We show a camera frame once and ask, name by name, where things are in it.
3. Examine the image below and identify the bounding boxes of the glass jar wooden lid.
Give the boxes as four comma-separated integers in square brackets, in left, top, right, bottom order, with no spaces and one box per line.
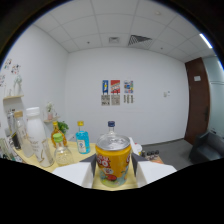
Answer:
[13,110,34,158]

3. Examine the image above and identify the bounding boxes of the multicolour poster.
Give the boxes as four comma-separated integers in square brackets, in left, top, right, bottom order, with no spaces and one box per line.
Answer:
[123,79,134,95]

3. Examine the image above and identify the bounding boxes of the blue bottle yellow cap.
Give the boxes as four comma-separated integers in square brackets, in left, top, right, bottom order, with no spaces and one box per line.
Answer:
[75,120,91,155]

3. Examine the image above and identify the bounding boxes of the yellow drink can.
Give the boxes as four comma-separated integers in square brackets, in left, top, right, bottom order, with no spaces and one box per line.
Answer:
[95,134,133,188]

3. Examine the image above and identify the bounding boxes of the grey printed sheet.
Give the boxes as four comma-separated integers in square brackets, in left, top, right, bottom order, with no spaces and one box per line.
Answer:
[110,94,121,106]
[100,94,111,107]
[123,94,135,104]

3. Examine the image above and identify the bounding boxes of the white figurine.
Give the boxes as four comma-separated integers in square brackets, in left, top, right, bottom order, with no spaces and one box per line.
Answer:
[13,74,24,96]

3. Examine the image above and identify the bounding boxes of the black chair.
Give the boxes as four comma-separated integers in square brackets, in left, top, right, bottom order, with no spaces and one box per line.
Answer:
[188,130,224,164]

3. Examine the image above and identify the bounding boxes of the green potted plant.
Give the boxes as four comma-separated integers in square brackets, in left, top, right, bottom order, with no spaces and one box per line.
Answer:
[57,121,70,135]

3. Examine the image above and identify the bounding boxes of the clear bottle blue cap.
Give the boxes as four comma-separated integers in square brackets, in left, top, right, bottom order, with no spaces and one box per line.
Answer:
[107,120,116,136]

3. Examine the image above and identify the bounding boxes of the glass jar of limes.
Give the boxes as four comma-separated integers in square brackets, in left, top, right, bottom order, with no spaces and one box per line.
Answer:
[141,150,160,160]

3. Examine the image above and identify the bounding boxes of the clear bottle green cap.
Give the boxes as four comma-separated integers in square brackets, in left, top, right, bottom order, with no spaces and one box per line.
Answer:
[52,132,74,167]

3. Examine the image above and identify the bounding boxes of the brown door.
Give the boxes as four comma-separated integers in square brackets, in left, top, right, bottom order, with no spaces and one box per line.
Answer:
[184,57,212,145]

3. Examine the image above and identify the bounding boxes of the ceiling air vent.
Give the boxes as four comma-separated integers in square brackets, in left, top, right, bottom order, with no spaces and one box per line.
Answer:
[127,34,153,47]

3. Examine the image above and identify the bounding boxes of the wooden wall shelf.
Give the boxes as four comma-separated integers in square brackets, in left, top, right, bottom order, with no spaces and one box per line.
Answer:
[3,94,25,102]

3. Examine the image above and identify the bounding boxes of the blue poster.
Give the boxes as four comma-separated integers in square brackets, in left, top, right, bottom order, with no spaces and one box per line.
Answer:
[101,79,110,95]

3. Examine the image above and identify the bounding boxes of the red poster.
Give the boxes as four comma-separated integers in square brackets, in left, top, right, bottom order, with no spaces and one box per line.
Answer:
[110,79,121,95]

